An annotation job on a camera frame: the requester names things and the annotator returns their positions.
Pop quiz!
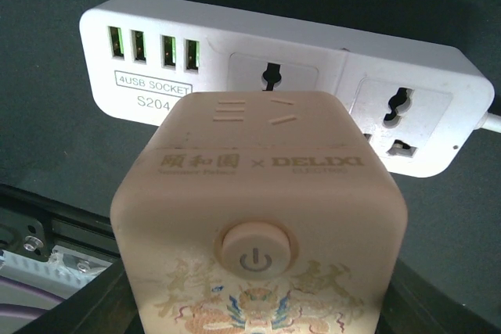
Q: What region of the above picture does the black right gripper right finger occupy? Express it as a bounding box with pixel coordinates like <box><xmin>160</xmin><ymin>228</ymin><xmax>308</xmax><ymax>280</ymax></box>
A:
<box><xmin>376</xmin><ymin>260</ymin><xmax>500</xmax><ymax>334</ymax></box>

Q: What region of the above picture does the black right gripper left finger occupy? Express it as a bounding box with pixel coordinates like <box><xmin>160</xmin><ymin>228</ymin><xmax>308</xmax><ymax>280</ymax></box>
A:
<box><xmin>23</xmin><ymin>260</ymin><xmax>143</xmax><ymax>334</ymax></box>

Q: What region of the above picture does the beige cube plug adapter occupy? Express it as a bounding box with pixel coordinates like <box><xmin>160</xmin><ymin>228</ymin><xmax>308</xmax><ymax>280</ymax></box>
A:
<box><xmin>110</xmin><ymin>92</ymin><xmax>408</xmax><ymax>333</ymax></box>

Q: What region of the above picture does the white power strip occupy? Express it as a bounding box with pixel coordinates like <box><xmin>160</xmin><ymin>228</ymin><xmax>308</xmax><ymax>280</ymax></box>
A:
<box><xmin>79</xmin><ymin>0</ymin><xmax>500</xmax><ymax>178</ymax></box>

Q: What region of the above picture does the light blue slotted cable duct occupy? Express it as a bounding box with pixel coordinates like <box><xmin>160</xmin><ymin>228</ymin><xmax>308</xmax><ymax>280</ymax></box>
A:
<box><xmin>1</xmin><ymin>246</ymin><xmax>111</xmax><ymax>295</ymax></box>

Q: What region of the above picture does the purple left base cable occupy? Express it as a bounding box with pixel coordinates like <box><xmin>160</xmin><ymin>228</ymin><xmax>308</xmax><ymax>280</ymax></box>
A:
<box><xmin>0</xmin><ymin>275</ymin><xmax>63</xmax><ymax>325</ymax></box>

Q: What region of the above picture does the black mounting rail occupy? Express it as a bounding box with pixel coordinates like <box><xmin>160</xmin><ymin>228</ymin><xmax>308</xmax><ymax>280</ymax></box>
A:
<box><xmin>1</xmin><ymin>184</ymin><xmax>119</xmax><ymax>263</ymax></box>

